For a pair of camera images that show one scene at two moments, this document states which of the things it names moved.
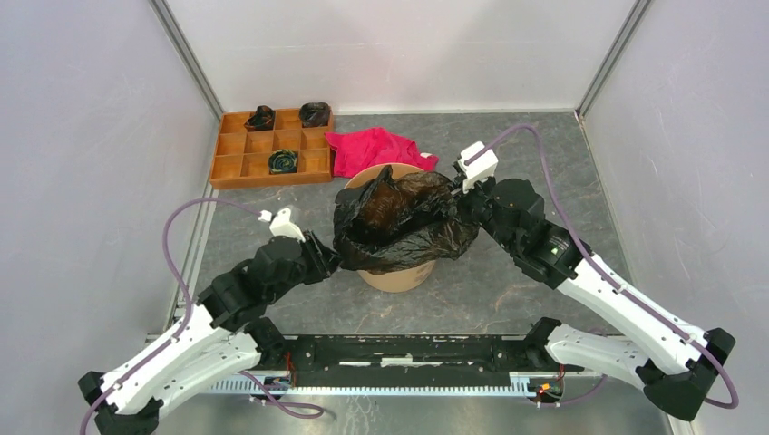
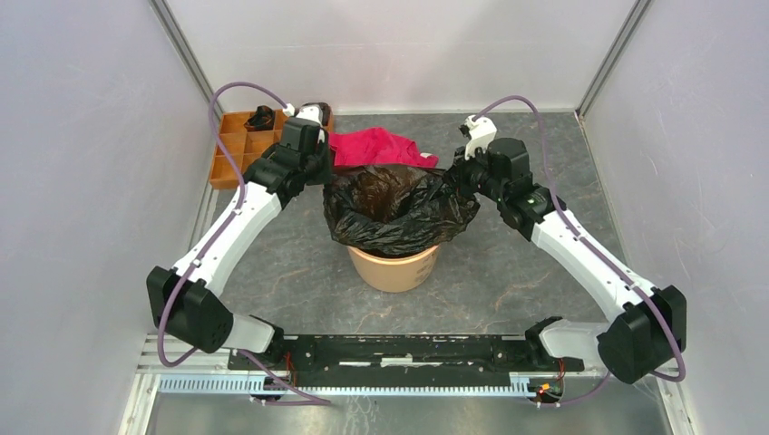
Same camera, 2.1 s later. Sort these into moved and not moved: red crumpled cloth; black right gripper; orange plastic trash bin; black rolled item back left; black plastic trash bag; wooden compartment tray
Moved: black right gripper; orange plastic trash bin; black plastic trash bag
Not moved: wooden compartment tray; red crumpled cloth; black rolled item back left
